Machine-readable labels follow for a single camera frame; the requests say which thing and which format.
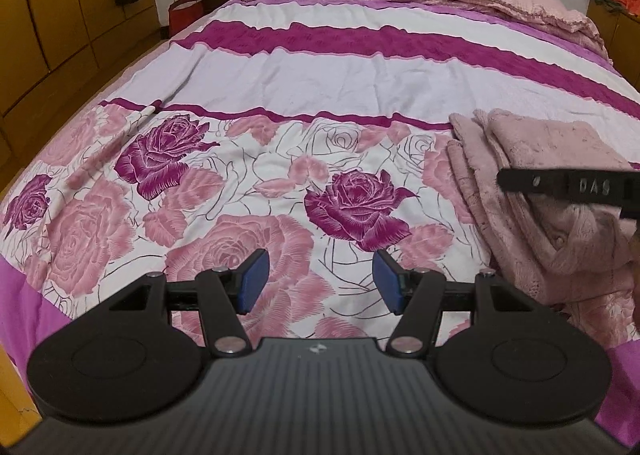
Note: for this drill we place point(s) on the pink knitted sweater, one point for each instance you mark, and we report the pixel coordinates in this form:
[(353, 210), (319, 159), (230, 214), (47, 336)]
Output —
[(525, 245)]

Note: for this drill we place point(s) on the wooden drawer cabinet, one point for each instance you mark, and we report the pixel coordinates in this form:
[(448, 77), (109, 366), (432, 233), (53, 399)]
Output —
[(617, 45)]

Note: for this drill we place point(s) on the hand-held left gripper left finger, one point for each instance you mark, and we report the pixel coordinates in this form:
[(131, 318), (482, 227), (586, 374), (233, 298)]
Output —
[(254, 281)]

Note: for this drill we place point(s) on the red shopping bag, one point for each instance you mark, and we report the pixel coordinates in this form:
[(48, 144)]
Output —
[(184, 15)]

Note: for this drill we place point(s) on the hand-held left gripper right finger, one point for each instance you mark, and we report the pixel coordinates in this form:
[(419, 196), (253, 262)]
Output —
[(387, 281)]

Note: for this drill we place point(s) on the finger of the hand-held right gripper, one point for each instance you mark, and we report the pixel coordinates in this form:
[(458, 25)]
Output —
[(535, 181)]

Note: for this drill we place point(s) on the floral striped bedspread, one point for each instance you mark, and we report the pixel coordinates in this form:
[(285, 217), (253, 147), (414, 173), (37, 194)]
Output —
[(300, 85)]

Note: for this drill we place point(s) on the yellow wooden wardrobe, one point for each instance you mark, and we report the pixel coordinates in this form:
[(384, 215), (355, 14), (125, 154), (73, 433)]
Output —
[(60, 10)]

